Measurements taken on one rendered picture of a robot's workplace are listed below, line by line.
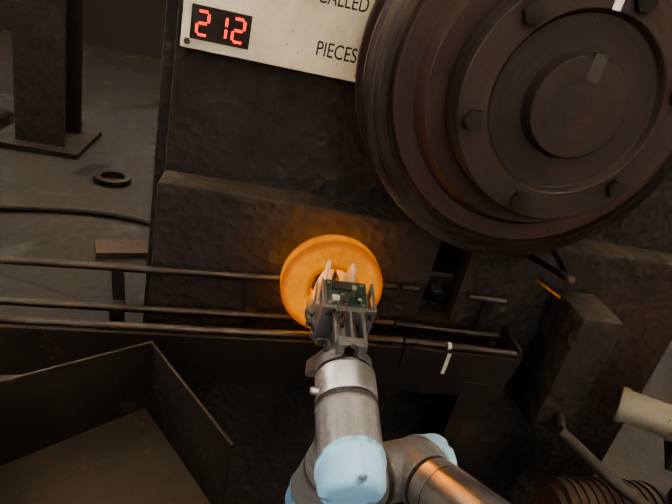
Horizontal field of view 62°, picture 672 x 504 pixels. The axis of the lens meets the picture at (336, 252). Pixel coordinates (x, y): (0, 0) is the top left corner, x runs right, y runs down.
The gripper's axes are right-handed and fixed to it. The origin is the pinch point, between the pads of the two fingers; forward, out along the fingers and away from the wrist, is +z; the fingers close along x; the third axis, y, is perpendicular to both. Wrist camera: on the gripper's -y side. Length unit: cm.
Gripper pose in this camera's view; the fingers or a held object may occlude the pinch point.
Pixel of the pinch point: (333, 273)
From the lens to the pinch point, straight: 85.0
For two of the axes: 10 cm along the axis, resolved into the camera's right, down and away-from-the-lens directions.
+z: -0.5, -6.7, 7.4
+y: 2.1, -7.3, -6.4
